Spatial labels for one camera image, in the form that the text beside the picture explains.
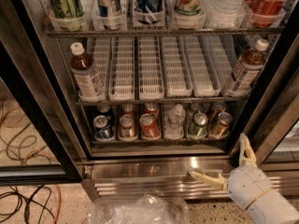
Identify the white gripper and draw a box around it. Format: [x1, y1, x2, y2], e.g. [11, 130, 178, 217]
[188, 133, 273, 210]

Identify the green soda can front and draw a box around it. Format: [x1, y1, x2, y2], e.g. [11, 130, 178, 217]
[188, 112, 208, 138]

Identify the green soda can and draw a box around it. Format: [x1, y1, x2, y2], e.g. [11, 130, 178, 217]
[187, 103, 203, 121]
[188, 112, 208, 138]

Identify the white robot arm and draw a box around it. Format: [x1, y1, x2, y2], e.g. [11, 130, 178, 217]
[188, 133, 299, 224]

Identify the gold soda can front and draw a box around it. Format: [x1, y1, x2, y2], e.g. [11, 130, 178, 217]
[210, 112, 233, 136]

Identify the gold soda can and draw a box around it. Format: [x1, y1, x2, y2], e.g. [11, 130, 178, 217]
[208, 101, 227, 121]
[210, 112, 233, 136]

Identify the right glass fridge door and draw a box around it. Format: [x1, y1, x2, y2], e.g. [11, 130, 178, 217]
[235, 4, 299, 169]

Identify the glass fridge door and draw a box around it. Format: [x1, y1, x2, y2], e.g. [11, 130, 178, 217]
[235, 4, 299, 169]
[0, 0, 85, 186]

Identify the gold soda can rear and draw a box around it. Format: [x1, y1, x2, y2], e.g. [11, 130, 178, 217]
[208, 101, 227, 121]

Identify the green soda can rear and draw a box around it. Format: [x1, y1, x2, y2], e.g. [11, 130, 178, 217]
[187, 103, 203, 121]

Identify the red soda can front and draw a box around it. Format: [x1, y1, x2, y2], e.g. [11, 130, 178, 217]
[139, 113, 160, 139]

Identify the red soda can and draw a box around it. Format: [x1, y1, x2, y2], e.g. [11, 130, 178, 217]
[139, 113, 160, 139]
[143, 103, 160, 119]

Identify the red soda can rear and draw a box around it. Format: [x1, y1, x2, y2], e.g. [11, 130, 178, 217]
[143, 103, 160, 119]

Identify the brown soda can front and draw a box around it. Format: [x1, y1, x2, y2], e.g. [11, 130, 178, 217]
[120, 115, 135, 138]

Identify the brown soda can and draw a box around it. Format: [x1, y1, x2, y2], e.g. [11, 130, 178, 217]
[121, 104, 135, 117]
[120, 115, 135, 138]

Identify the brown soda can rear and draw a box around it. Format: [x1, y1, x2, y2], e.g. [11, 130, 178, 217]
[121, 104, 135, 117]

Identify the blue soda can front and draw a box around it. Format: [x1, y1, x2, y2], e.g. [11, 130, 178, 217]
[93, 115, 113, 140]

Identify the blue soda can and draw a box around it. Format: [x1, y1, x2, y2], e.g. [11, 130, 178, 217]
[93, 115, 113, 140]
[97, 105, 114, 122]

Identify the blue soda can rear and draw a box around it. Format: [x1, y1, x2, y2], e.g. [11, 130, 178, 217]
[97, 105, 114, 122]

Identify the coca-cola can top shelf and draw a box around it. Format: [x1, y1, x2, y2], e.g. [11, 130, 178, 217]
[249, 0, 286, 28]

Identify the left glass fridge door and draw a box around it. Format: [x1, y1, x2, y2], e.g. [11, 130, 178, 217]
[0, 0, 85, 186]

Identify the green tall can top shelf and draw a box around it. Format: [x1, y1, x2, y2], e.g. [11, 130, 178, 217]
[50, 0, 84, 19]

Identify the clear water bottle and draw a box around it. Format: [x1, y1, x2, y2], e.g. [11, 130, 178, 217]
[164, 104, 186, 140]

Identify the clear plastic bin with bag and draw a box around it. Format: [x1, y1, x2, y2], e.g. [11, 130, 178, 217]
[88, 194, 190, 224]

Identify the right tea bottle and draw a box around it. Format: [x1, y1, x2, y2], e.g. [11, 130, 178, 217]
[226, 38, 269, 91]

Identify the tea bottle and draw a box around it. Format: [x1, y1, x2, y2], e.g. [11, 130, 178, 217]
[226, 38, 269, 91]
[70, 42, 102, 99]

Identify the left tea bottle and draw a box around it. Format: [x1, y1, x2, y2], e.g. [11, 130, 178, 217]
[70, 42, 102, 99]

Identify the middle wire shelf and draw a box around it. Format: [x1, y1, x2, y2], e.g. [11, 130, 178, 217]
[75, 96, 248, 106]

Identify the wire shelf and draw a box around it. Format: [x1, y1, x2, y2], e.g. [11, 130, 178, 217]
[75, 96, 248, 106]
[46, 27, 283, 38]

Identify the black cable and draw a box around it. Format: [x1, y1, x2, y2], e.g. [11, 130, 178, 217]
[0, 96, 56, 224]

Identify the top wire shelf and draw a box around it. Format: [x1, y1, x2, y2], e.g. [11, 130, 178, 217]
[46, 27, 283, 38]

